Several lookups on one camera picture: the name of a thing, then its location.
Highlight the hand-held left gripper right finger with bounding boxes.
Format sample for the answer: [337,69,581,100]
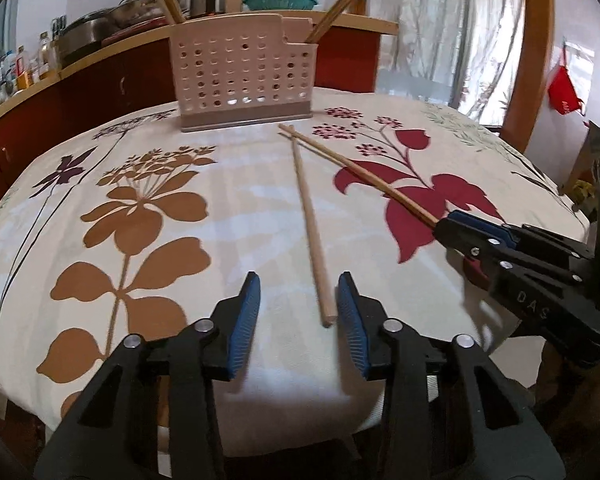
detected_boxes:
[336,271,567,480]

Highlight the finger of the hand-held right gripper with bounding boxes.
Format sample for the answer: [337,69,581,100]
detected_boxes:
[434,217,600,362]
[447,210,595,262]

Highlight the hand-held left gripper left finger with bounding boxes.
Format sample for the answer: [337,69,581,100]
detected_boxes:
[34,271,262,480]

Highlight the pink perforated chopstick holder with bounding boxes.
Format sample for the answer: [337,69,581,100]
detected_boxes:
[169,14,319,134]

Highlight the yellow patterned object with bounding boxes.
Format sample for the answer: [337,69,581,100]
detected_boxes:
[559,160,599,212]

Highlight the floral print tablecloth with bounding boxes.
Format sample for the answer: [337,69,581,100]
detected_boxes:
[0,85,595,461]

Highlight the sheer white curtain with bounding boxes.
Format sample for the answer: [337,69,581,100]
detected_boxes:
[375,0,527,127]

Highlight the red kitchen cabinets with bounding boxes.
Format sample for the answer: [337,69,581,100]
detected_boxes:
[0,32,381,233]

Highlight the teal plastic colander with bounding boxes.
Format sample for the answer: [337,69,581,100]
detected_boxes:
[241,0,317,13]

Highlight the red induction cooker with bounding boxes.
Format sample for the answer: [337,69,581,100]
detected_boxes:
[102,17,174,47]

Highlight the steel rice cooker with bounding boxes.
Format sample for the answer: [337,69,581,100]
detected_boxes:
[56,7,117,59]

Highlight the steel wok with lid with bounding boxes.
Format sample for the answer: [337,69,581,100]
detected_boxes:
[107,0,189,29]

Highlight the amber oil bottle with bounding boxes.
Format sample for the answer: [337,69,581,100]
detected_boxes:
[37,31,52,81]

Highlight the red label oil bottle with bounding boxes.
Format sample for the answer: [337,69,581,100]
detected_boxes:
[14,46,31,90]

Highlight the white seasoning bottle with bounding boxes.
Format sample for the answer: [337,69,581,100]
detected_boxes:
[0,50,15,94]

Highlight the wooden door frame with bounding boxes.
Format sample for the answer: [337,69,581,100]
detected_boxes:
[499,0,557,147]

